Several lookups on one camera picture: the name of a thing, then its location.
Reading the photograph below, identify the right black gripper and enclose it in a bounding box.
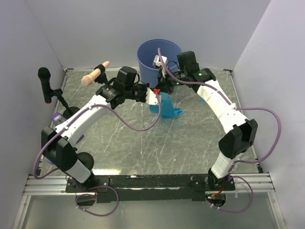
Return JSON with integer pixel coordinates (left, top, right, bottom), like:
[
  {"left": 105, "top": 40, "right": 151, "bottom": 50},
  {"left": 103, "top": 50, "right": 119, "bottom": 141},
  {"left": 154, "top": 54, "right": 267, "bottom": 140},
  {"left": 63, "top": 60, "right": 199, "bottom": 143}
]
[{"left": 155, "top": 66, "right": 187, "bottom": 95}]

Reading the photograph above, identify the blue plastic trash bin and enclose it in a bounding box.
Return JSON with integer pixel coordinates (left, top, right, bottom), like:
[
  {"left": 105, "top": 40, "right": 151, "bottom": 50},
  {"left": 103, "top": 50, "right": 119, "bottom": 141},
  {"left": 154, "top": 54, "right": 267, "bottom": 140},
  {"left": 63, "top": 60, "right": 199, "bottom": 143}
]
[{"left": 136, "top": 39, "right": 183, "bottom": 86}]

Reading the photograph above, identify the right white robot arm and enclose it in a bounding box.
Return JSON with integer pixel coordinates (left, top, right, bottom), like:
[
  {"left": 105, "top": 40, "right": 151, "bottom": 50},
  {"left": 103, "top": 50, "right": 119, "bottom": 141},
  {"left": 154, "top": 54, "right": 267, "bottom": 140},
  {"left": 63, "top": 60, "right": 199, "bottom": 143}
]
[{"left": 154, "top": 48, "right": 258, "bottom": 190}]

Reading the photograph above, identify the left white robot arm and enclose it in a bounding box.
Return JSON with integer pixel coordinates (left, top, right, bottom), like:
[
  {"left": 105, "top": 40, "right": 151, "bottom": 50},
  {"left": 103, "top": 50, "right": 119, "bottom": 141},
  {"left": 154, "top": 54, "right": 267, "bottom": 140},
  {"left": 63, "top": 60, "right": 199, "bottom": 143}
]
[{"left": 32, "top": 66, "right": 159, "bottom": 192}]

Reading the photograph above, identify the beige microphone on stand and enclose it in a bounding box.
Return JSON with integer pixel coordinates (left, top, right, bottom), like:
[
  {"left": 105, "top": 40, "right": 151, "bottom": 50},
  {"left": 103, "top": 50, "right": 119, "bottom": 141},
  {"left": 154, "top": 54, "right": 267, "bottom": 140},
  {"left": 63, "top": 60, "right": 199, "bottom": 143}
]
[{"left": 81, "top": 61, "right": 110, "bottom": 86}]

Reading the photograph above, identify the purple microphone on stand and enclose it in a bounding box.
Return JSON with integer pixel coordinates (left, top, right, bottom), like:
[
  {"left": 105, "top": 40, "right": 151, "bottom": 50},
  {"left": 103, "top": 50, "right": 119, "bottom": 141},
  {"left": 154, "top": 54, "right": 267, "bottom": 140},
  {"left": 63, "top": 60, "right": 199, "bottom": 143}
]
[{"left": 44, "top": 149, "right": 94, "bottom": 172}]

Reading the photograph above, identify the purple clear box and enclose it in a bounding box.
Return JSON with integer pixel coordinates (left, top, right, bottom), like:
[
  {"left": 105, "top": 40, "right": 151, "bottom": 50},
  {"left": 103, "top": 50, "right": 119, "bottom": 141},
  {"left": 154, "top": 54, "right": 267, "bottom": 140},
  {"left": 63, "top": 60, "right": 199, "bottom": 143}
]
[{"left": 51, "top": 112, "right": 84, "bottom": 145}]

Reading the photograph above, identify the black microphone on stand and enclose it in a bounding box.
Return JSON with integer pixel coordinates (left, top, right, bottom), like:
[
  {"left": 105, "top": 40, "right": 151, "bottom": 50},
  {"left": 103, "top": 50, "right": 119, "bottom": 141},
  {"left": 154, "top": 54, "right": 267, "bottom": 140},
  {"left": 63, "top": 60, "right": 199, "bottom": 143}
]
[{"left": 38, "top": 67, "right": 80, "bottom": 119}]

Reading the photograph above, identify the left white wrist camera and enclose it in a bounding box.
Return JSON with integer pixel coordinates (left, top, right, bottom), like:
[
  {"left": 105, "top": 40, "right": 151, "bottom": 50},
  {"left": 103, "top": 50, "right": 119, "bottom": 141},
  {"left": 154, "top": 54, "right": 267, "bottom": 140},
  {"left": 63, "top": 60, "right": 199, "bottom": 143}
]
[{"left": 145, "top": 88, "right": 162, "bottom": 105}]

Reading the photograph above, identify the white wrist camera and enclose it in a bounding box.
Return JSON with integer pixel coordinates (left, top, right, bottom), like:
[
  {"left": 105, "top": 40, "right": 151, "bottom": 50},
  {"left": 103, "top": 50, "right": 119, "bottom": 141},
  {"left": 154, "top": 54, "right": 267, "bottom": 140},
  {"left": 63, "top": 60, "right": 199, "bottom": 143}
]
[
  {"left": 153, "top": 55, "right": 168, "bottom": 77},
  {"left": 145, "top": 88, "right": 162, "bottom": 105}
]

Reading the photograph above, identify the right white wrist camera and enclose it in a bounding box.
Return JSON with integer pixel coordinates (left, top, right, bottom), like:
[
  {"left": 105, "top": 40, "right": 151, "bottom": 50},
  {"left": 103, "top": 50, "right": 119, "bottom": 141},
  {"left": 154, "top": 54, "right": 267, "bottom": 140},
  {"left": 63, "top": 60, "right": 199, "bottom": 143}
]
[{"left": 153, "top": 55, "right": 168, "bottom": 77}]

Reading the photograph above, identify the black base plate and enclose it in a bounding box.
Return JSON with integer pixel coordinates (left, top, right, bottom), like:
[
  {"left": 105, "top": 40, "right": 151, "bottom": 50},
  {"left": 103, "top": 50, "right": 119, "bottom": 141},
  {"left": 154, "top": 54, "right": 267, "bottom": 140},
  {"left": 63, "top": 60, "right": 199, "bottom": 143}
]
[{"left": 65, "top": 174, "right": 235, "bottom": 203}]

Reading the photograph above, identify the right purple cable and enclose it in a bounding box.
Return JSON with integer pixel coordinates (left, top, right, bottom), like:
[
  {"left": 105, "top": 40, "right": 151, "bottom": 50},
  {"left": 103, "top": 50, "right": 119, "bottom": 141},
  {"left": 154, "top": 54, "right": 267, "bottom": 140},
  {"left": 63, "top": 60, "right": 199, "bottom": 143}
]
[{"left": 157, "top": 47, "right": 282, "bottom": 213}]

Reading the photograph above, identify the aluminium rail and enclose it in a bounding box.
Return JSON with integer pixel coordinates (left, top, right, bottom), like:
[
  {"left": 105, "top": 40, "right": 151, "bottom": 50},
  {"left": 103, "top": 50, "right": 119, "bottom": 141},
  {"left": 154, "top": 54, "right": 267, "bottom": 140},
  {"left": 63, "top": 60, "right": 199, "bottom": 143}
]
[{"left": 23, "top": 173, "right": 275, "bottom": 196}]

